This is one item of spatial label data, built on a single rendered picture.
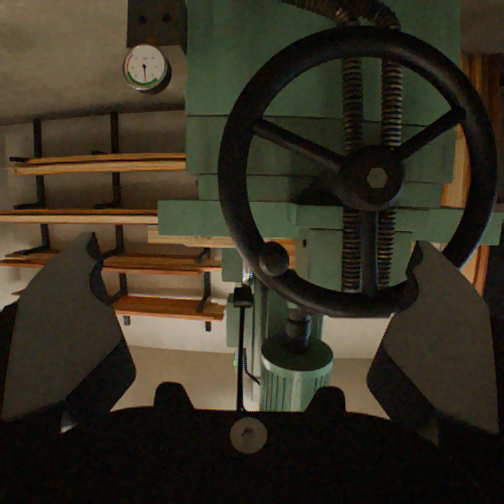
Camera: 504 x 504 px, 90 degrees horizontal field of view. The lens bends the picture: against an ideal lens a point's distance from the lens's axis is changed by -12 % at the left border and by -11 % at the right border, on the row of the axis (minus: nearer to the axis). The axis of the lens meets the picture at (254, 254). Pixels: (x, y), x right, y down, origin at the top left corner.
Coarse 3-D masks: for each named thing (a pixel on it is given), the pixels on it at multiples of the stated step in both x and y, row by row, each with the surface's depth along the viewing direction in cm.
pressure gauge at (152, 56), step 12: (132, 48) 34; (144, 48) 34; (156, 48) 34; (132, 60) 35; (144, 60) 35; (156, 60) 35; (132, 72) 35; (156, 72) 35; (168, 72) 36; (132, 84) 35; (144, 84) 35; (156, 84) 35; (168, 84) 37
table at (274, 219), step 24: (168, 216) 45; (192, 216) 45; (216, 216) 45; (264, 216) 45; (288, 216) 44; (312, 216) 36; (336, 216) 36; (408, 216) 35; (432, 216) 45; (456, 216) 45; (432, 240) 46
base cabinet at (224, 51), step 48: (192, 0) 38; (240, 0) 38; (384, 0) 37; (432, 0) 37; (192, 48) 40; (240, 48) 40; (192, 96) 41; (288, 96) 41; (336, 96) 41; (432, 96) 41
